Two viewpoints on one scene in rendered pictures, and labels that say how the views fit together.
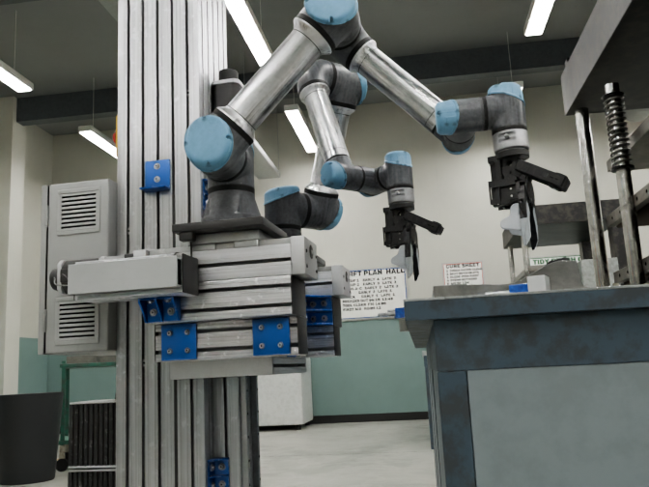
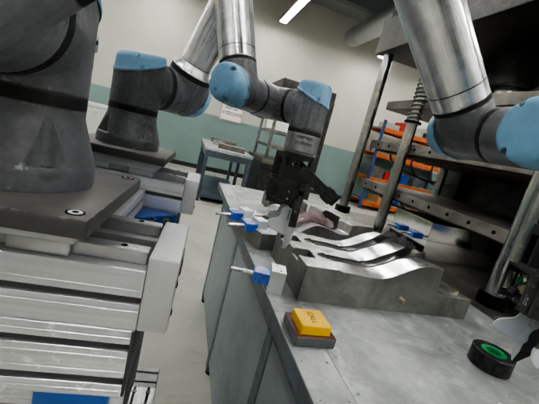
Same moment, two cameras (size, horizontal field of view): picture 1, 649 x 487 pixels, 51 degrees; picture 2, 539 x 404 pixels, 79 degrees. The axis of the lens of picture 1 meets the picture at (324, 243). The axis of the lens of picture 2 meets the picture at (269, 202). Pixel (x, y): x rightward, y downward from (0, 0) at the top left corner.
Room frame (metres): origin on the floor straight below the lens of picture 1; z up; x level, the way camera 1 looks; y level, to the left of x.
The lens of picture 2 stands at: (1.22, 0.11, 1.15)
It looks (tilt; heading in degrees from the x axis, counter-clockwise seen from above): 11 degrees down; 336
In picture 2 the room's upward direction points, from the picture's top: 14 degrees clockwise
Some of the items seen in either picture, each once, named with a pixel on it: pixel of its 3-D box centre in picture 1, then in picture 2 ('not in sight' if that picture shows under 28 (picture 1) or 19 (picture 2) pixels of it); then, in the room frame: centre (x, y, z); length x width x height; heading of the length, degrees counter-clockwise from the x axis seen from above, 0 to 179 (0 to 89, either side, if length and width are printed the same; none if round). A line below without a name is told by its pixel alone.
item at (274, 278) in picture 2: (401, 313); (257, 273); (1.88, -0.20, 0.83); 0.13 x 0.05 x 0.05; 69
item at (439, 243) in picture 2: not in sight; (447, 238); (2.35, -1.41, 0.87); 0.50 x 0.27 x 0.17; 83
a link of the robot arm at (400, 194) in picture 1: (401, 198); (301, 144); (1.87, -0.22, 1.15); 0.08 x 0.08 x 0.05
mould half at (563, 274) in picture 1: (523, 293); (369, 264); (1.91, -0.55, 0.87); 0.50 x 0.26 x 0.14; 83
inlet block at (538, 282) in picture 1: (516, 292); not in sight; (1.45, -0.40, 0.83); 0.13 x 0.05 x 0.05; 62
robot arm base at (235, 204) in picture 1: (232, 209); (22, 130); (1.66, 0.23, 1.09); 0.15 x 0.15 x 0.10
